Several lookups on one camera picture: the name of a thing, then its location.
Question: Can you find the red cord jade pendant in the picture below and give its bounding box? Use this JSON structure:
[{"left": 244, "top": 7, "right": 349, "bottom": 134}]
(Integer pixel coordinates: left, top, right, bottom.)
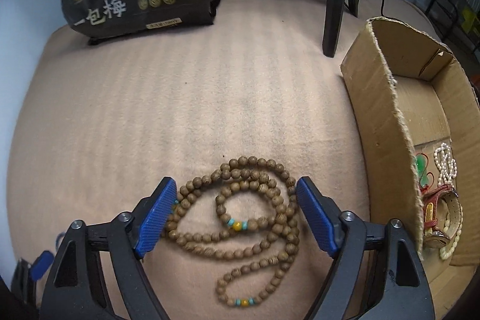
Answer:
[{"left": 415, "top": 153, "right": 434, "bottom": 192}]

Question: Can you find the brown wooden bead necklace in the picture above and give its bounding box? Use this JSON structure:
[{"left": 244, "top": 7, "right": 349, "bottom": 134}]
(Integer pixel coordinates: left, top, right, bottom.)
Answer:
[{"left": 161, "top": 155, "right": 302, "bottom": 308}]

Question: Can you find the brown leather wristwatch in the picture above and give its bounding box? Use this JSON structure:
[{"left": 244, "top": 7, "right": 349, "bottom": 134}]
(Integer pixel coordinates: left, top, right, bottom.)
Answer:
[{"left": 423, "top": 184, "right": 463, "bottom": 249}]

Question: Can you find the cream bead bracelet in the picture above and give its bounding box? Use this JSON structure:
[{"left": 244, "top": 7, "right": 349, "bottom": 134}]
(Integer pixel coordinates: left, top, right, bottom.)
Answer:
[{"left": 438, "top": 206, "right": 465, "bottom": 261}]

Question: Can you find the white pearl necklace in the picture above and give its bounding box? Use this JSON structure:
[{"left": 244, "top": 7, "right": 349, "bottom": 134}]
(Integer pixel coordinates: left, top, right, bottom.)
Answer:
[{"left": 433, "top": 142, "right": 459, "bottom": 187}]

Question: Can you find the tan bed blanket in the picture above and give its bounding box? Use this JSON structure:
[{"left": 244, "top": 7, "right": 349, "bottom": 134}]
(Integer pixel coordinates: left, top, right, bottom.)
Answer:
[{"left": 6, "top": 0, "right": 457, "bottom": 320}]

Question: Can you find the brown cardboard box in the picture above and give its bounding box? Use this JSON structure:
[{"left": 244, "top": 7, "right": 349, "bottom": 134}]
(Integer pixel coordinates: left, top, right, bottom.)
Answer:
[{"left": 340, "top": 16, "right": 480, "bottom": 285}]

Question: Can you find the black clothes rack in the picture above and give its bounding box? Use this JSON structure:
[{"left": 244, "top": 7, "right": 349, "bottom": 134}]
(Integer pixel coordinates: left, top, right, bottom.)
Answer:
[{"left": 425, "top": 0, "right": 479, "bottom": 49}]

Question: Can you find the yellow box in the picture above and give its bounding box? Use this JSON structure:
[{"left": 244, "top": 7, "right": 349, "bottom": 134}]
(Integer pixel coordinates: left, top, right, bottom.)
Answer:
[{"left": 461, "top": 6, "right": 479, "bottom": 33}]

